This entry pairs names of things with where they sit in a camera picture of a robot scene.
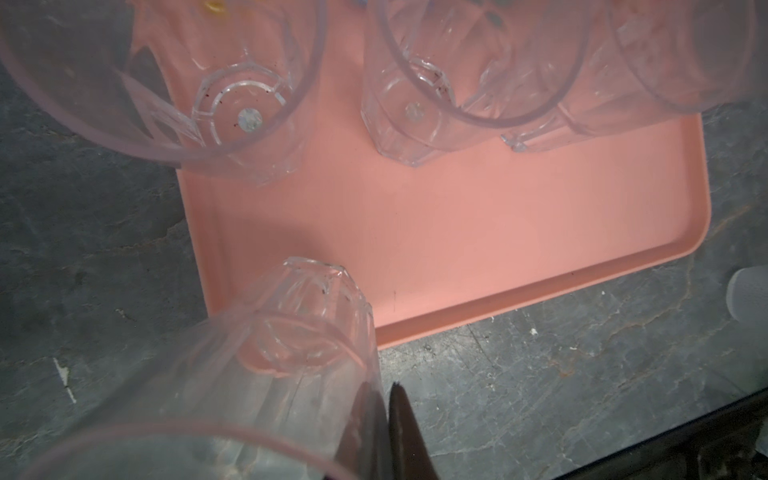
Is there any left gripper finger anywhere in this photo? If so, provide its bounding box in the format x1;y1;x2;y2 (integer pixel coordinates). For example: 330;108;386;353
388;382;439;480

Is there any clear wine glass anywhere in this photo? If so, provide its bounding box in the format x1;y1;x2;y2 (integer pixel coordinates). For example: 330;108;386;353
23;257;393;479

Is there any pink plastic tray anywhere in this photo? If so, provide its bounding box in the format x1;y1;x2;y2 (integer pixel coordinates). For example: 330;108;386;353
178;1;711;348

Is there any clear faceted glass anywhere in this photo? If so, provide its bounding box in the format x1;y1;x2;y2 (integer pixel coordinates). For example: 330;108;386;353
1;1;328;185

